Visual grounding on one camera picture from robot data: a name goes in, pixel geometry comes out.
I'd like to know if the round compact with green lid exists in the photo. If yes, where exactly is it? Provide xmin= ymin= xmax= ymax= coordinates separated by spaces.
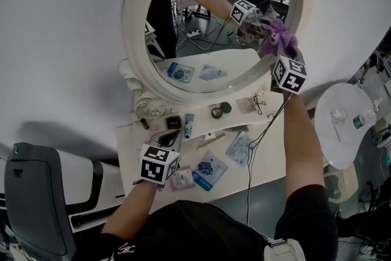
xmin=210 ymin=101 xmax=233 ymax=120

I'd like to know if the pale blue face mask packet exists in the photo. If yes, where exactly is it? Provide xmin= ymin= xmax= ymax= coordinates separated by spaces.
xmin=225 ymin=131 xmax=255 ymax=167

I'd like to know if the clear bottle with green label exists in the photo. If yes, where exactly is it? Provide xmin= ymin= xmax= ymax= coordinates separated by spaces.
xmin=352 ymin=112 xmax=368 ymax=130

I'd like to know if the dark grey chair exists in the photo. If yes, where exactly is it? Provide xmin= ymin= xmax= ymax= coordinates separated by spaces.
xmin=3 ymin=141 xmax=78 ymax=261

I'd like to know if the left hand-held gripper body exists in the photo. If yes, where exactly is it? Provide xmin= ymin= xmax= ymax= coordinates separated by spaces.
xmin=138 ymin=129 xmax=184 ymax=186

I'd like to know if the light blue cosmetic tube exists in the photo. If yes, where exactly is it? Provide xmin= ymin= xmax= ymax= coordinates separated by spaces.
xmin=183 ymin=113 xmax=196 ymax=139

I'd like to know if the small white box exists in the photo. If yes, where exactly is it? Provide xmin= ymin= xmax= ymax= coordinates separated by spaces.
xmin=203 ymin=130 xmax=227 ymax=142

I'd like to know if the white ornate vanity mirror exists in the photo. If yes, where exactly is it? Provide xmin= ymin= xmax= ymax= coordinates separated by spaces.
xmin=118 ymin=0 xmax=315 ymax=120

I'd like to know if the purple cloth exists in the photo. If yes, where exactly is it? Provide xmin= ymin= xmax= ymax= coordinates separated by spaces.
xmin=258 ymin=18 xmax=299 ymax=58

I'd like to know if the white vanity table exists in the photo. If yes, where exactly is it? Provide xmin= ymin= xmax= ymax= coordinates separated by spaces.
xmin=115 ymin=91 xmax=308 ymax=205

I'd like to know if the clear acrylic holder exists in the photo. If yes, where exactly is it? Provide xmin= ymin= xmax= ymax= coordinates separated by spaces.
xmin=331 ymin=109 xmax=349 ymax=142

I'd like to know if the person's left forearm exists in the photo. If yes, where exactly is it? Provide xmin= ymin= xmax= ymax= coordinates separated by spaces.
xmin=100 ymin=180 xmax=163 ymax=237

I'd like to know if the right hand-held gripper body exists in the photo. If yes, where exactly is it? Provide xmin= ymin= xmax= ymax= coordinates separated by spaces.
xmin=269 ymin=51 xmax=308 ymax=97

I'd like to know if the metal eyelash curler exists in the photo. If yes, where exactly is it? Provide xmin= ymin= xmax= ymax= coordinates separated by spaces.
xmin=252 ymin=94 xmax=267 ymax=116

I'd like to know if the blue white face mask packet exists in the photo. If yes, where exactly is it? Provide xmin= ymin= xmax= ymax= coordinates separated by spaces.
xmin=191 ymin=150 xmax=229 ymax=192

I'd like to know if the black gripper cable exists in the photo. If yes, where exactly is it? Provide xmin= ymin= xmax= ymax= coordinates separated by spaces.
xmin=245 ymin=94 xmax=291 ymax=227

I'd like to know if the white and black appliance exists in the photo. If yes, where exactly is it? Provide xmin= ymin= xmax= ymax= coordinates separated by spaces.
xmin=56 ymin=149 xmax=126 ymax=229

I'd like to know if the person's right forearm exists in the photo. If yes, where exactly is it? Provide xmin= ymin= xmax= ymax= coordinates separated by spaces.
xmin=281 ymin=92 xmax=325 ymax=196

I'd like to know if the tangle of black floor cables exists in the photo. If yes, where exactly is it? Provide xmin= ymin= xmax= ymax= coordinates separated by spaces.
xmin=335 ymin=175 xmax=391 ymax=261

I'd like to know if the person's black shirt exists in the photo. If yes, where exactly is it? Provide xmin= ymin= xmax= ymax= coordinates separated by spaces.
xmin=100 ymin=185 xmax=339 ymax=261

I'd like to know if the pink face mask packet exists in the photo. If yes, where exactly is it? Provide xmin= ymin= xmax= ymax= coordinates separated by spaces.
xmin=169 ymin=165 xmax=196 ymax=192

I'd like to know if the round white side table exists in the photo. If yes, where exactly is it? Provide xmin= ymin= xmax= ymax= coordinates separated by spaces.
xmin=313 ymin=82 xmax=388 ymax=171

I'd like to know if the black square compact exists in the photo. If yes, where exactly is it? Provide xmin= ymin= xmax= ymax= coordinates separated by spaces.
xmin=164 ymin=115 xmax=183 ymax=133

